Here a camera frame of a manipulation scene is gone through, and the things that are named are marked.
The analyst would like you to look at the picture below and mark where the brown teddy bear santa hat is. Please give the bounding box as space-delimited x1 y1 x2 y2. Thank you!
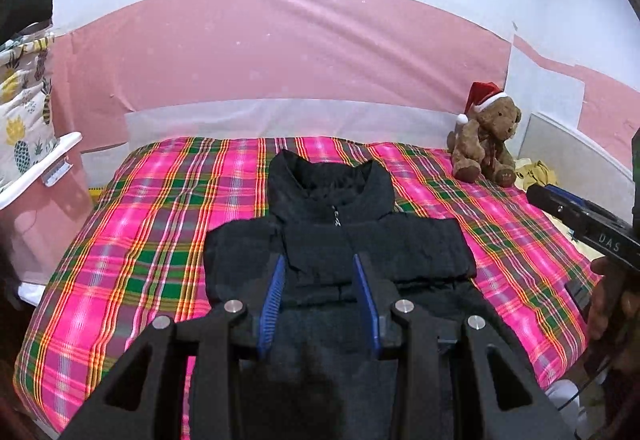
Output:
447 82 522 188

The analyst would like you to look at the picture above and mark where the white bed guard rail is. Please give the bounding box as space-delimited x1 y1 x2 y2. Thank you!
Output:
125 99 457 148

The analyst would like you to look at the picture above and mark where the pink plaid bed sheet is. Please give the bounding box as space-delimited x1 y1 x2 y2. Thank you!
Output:
14 137 597 431

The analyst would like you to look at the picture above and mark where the black headrest cushion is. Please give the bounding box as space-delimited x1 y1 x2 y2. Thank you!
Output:
1 0 53 41

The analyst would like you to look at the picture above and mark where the yellow crumpled cloth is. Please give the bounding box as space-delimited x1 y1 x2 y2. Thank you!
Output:
515 158 558 192

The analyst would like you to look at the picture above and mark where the pineapple print fabric organizer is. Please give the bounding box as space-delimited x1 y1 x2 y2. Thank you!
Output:
1 28 82 208

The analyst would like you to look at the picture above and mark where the person's right hand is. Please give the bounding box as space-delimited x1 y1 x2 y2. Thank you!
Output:
587 257 639 376

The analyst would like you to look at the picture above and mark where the black puffer jacket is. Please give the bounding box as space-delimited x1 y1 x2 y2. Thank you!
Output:
186 147 539 440

